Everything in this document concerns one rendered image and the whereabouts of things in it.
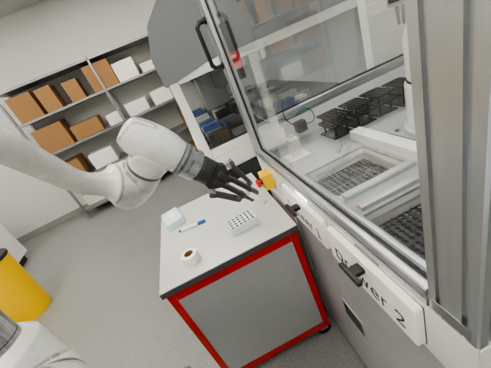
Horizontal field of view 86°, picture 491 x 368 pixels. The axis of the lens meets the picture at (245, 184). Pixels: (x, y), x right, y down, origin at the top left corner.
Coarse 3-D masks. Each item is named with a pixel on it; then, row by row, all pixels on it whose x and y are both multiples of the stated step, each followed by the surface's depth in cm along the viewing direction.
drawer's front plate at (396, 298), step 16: (336, 240) 67; (336, 256) 74; (352, 256) 62; (368, 272) 57; (368, 288) 62; (384, 288) 53; (400, 288) 50; (384, 304) 57; (400, 304) 49; (416, 304) 47; (416, 320) 47; (416, 336) 49
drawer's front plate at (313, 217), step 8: (288, 192) 93; (296, 200) 87; (304, 208) 83; (312, 208) 80; (304, 216) 87; (312, 216) 78; (320, 216) 76; (312, 224) 82; (320, 224) 74; (312, 232) 87; (320, 232) 78; (320, 240) 82; (328, 240) 77; (328, 248) 78
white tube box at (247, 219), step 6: (246, 210) 118; (234, 216) 117; (240, 216) 116; (246, 216) 114; (252, 216) 113; (228, 222) 116; (234, 222) 115; (240, 222) 112; (246, 222) 110; (252, 222) 111; (258, 222) 112; (228, 228) 116; (234, 228) 111; (240, 228) 110; (246, 228) 111; (234, 234) 110
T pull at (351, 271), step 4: (340, 264) 62; (344, 264) 61; (356, 264) 60; (340, 268) 62; (344, 268) 60; (348, 268) 60; (352, 268) 60; (356, 268) 59; (360, 268) 59; (348, 272) 59; (352, 272) 59; (356, 272) 58; (360, 272) 58; (364, 272) 58; (348, 276) 59; (352, 276) 58; (356, 276) 58; (352, 280) 58; (356, 280) 57; (360, 280) 56; (356, 284) 57; (360, 284) 56
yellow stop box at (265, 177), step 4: (260, 172) 118; (264, 172) 116; (268, 172) 115; (260, 176) 116; (264, 176) 114; (268, 176) 114; (272, 176) 115; (264, 180) 114; (268, 180) 115; (272, 180) 115; (264, 184) 115; (268, 184) 115; (272, 184) 116; (268, 188) 116
